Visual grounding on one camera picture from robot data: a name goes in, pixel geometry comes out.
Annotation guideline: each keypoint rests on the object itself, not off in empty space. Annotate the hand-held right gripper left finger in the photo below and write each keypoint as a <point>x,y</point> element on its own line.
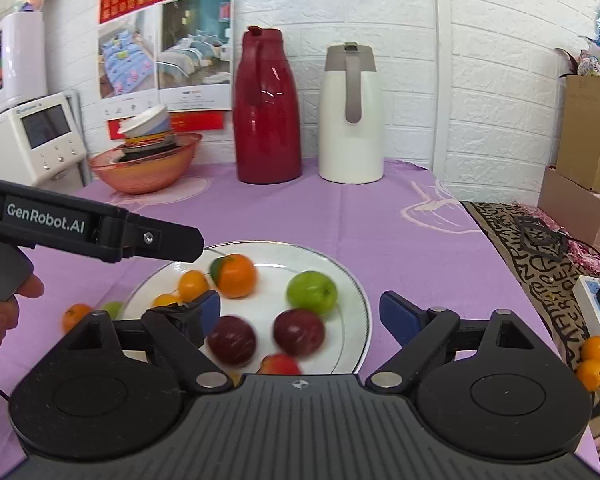
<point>207,310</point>

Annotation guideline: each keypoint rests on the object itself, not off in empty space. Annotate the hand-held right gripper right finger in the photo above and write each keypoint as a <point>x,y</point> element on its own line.
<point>397,317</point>

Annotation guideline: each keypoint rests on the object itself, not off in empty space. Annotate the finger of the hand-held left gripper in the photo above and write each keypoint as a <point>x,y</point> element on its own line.
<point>172,244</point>

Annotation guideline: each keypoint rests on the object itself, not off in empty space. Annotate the small orange tangerine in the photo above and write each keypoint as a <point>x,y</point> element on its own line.
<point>166,301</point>
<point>193,283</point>

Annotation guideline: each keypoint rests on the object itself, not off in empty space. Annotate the dark red plum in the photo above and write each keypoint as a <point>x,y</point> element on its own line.
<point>235,340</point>
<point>298,332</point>

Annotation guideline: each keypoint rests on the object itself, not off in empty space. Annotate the orange tangerine with leaf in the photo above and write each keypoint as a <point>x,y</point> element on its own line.
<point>237,276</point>

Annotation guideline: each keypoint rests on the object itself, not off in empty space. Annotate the white plate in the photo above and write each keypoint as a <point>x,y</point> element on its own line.
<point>275,260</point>

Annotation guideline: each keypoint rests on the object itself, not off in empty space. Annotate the green apple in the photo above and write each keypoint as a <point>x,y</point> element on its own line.
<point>311,292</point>
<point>112,308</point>

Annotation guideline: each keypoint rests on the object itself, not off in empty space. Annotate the red apple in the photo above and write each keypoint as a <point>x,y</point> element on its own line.
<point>278,364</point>

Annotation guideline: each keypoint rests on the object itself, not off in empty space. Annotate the person's left hand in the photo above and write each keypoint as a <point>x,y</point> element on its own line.
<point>0,330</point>

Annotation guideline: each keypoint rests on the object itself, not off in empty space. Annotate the amber glass bowl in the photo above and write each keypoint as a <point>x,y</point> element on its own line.
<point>140,175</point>

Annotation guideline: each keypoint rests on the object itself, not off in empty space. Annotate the white appliance with screen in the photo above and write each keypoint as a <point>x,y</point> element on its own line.
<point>45,135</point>

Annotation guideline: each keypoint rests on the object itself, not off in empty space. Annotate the black bowl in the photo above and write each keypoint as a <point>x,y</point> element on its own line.
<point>150,152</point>

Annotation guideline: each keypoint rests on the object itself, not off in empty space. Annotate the patterned bowl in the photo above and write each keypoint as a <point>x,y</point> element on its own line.
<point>147,138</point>

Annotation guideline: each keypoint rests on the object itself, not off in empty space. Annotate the brown patterned cloth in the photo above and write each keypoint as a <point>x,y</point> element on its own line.
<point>510,270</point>

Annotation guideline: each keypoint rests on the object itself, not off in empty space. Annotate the purple tablecloth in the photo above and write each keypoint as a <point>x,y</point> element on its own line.
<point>330,210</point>

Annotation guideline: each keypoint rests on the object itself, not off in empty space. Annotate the white ceramic bowl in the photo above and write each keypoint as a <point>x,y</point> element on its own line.
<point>140,120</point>

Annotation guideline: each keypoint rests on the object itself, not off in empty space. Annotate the white appliance with coloured panel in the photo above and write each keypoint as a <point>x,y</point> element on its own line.
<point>17,60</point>

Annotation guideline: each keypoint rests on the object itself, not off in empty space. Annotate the red thermos jug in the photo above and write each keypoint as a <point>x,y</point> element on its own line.
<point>267,110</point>

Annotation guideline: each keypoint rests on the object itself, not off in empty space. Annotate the white thermos jug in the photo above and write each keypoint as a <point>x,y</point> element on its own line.
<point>350,145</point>

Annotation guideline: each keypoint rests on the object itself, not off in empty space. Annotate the white power strip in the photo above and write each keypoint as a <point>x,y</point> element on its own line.
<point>592,305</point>

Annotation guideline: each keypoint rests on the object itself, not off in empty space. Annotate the low cardboard box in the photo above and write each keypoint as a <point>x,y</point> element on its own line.
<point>570,210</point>

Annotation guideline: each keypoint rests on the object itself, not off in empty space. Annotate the tall cardboard box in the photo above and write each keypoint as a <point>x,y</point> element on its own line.
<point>590,130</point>

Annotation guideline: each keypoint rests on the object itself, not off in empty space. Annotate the floral decoration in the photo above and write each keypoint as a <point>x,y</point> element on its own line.
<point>587,65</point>

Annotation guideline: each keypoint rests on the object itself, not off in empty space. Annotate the bedding wall poster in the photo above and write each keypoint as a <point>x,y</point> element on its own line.
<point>170,55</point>

